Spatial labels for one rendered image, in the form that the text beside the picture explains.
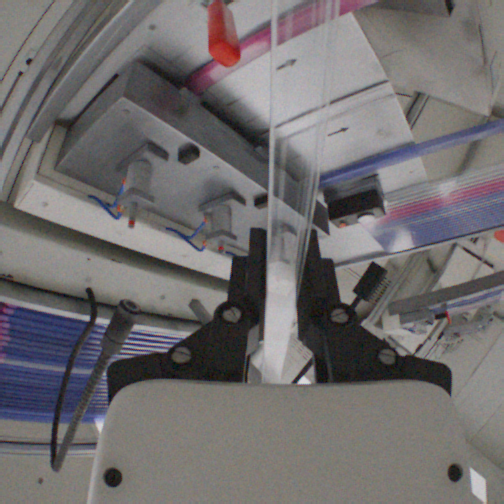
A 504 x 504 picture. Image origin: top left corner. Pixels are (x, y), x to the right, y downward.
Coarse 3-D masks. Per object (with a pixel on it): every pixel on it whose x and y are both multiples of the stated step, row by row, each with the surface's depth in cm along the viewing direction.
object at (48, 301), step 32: (384, 0) 45; (416, 0) 39; (448, 0) 36; (0, 288) 30; (32, 288) 35; (96, 320) 40; (160, 320) 50; (192, 320) 57; (256, 352) 70; (0, 448) 44; (32, 448) 51
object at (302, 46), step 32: (288, 0) 5; (320, 0) 5; (288, 32) 6; (320, 32) 5; (288, 64) 6; (320, 64) 6; (288, 96) 7; (320, 96) 7; (288, 128) 7; (320, 128) 7; (288, 160) 8; (320, 160) 8; (288, 192) 9; (288, 224) 10; (288, 256) 11; (288, 288) 13; (288, 320) 15
